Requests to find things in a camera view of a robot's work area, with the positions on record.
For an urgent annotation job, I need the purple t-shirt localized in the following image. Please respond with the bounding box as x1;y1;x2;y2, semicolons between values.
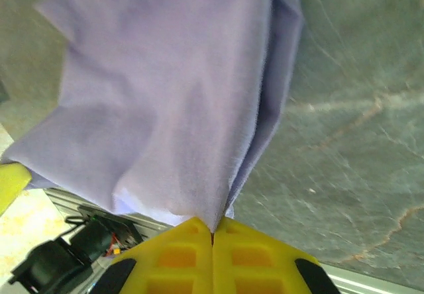
0;0;305;235

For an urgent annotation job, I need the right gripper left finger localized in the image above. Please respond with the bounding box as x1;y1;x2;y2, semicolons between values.
94;217;213;294

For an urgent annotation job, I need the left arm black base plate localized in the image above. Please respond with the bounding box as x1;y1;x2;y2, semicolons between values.
78;204;144;245

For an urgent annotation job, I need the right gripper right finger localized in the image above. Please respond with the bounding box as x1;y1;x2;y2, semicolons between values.
211;219;342;294

